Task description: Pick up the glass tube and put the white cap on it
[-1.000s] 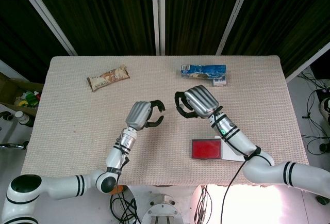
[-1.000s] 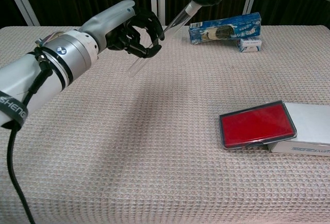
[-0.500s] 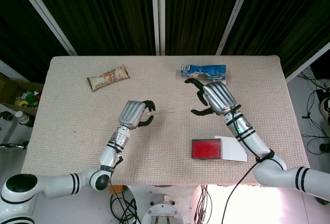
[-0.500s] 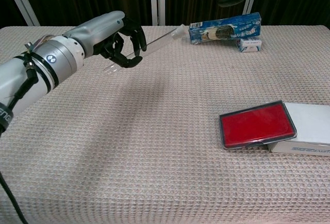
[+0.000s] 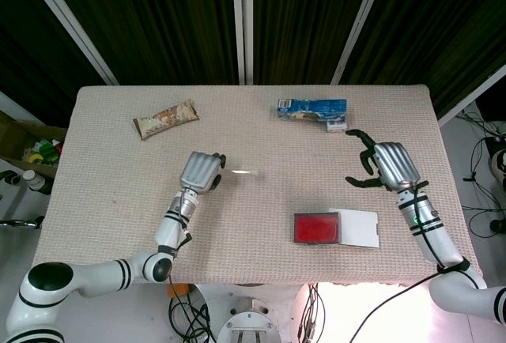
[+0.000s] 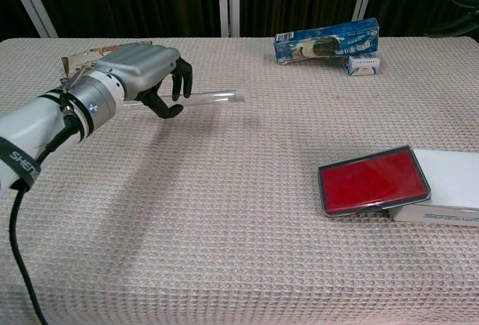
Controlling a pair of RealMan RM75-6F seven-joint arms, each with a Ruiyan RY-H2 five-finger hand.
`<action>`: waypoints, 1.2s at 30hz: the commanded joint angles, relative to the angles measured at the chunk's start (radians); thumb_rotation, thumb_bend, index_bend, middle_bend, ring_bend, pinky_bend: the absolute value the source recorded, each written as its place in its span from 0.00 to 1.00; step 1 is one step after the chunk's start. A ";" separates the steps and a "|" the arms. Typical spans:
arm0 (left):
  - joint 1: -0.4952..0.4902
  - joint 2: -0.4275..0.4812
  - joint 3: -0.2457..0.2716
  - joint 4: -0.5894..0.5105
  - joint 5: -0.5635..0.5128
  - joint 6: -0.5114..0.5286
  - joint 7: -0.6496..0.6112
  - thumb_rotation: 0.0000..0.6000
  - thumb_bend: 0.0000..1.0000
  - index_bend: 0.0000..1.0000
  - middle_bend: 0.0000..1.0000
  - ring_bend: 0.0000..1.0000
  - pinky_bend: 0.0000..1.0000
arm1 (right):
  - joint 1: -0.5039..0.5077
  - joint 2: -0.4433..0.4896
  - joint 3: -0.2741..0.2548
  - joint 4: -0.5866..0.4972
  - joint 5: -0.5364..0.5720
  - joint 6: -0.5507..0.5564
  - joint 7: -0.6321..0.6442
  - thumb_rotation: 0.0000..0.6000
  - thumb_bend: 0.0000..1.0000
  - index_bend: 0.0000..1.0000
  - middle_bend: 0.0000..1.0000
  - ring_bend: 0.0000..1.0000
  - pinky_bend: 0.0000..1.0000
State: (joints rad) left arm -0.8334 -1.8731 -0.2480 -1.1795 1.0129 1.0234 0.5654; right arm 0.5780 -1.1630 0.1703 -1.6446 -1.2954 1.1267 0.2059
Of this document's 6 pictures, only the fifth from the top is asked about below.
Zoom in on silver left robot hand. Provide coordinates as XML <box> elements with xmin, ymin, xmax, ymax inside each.
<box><xmin>179</xmin><ymin>151</ymin><xmax>228</xmax><ymax>194</ymax></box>

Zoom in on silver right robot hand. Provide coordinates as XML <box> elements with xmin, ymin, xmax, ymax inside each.
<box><xmin>344</xmin><ymin>129</ymin><xmax>421</xmax><ymax>193</ymax></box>

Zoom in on thin clear stick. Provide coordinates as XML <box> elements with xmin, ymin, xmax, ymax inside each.
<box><xmin>222</xmin><ymin>166</ymin><xmax>262</xmax><ymax>179</ymax></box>

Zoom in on grey robot base column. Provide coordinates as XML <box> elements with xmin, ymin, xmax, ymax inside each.
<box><xmin>216</xmin><ymin>295</ymin><xmax>282</xmax><ymax>343</ymax></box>

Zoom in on brown snack bar wrapper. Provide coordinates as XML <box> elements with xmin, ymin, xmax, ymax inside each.
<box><xmin>132</xmin><ymin>98</ymin><xmax>199</xmax><ymax>141</ymax></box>

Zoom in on long blue cardboard box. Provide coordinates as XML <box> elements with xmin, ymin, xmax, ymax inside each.
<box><xmin>275</xmin><ymin>97</ymin><xmax>349</xmax><ymax>124</ymax></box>

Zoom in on red ink pad case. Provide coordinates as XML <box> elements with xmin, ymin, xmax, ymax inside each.
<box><xmin>292</xmin><ymin>207</ymin><xmax>381</xmax><ymax>249</ymax></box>

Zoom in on beige woven tablecloth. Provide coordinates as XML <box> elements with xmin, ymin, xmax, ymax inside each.
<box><xmin>30</xmin><ymin>84</ymin><xmax>488</xmax><ymax>289</ymax></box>

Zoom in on white black round device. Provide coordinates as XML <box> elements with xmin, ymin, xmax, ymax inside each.
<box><xmin>489</xmin><ymin>146</ymin><xmax>506</xmax><ymax>192</ymax></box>

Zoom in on orange plastic piece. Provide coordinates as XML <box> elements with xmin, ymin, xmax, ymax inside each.
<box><xmin>166</xmin><ymin>283</ymin><xmax>191</xmax><ymax>299</ymax></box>

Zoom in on green plastic items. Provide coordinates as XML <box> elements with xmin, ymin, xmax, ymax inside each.
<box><xmin>36</xmin><ymin>140</ymin><xmax>61</xmax><ymax>163</ymax></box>

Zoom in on white capped dark bottle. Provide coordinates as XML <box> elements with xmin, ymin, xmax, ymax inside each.
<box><xmin>21</xmin><ymin>168</ymin><xmax>53</xmax><ymax>196</ymax></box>

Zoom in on brown cardboard box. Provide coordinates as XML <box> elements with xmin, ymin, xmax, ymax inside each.
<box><xmin>0</xmin><ymin>110</ymin><xmax>68</xmax><ymax>179</ymax></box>

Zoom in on small dark bottle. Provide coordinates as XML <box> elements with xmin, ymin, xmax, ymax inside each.
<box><xmin>0</xmin><ymin>169</ymin><xmax>22</xmax><ymax>187</ymax></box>

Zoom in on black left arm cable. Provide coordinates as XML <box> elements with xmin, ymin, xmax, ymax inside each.
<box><xmin>176</xmin><ymin>191</ymin><xmax>194</xmax><ymax>247</ymax></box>

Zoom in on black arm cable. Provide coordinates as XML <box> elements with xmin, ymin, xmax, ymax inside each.
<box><xmin>354</xmin><ymin>181</ymin><xmax>471</xmax><ymax>343</ymax></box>
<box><xmin>176</xmin><ymin>191</ymin><xmax>194</xmax><ymax>247</ymax></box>

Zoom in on black tangled cables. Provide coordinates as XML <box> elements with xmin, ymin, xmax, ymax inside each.
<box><xmin>460</xmin><ymin>108</ymin><xmax>506</xmax><ymax>242</ymax></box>

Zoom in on white partition frame post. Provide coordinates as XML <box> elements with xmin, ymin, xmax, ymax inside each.
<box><xmin>17</xmin><ymin>0</ymin><xmax>120</xmax><ymax>86</ymax></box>
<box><xmin>330</xmin><ymin>0</ymin><xmax>391</xmax><ymax>85</ymax></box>
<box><xmin>436</xmin><ymin>63</ymin><xmax>506</xmax><ymax>129</ymax></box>
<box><xmin>230</xmin><ymin>0</ymin><xmax>255</xmax><ymax>85</ymax></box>

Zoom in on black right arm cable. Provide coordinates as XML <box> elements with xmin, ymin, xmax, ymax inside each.
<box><xmin>354</xmin><ymin>181</ymin><xmax>471</xmax><ymax>343</ymax></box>

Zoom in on black floor cable bundle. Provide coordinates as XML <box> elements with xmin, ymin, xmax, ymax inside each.
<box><xmin>168</xmin><ymin>275</ymin><xmax>217</xmax><ymax>343</ymax></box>

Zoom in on thin dark cable bundle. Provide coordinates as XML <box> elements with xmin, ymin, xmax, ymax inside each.
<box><xmin>298</xmin><ymin>282</ymin><xmax>330</xmax><ymax>341</ymax></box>

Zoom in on metal chrome handle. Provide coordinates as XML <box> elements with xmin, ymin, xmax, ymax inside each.
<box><xmin>0</xmin><ymin>216</ymin><xmax>45</xmax><ymax>231</ymax></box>

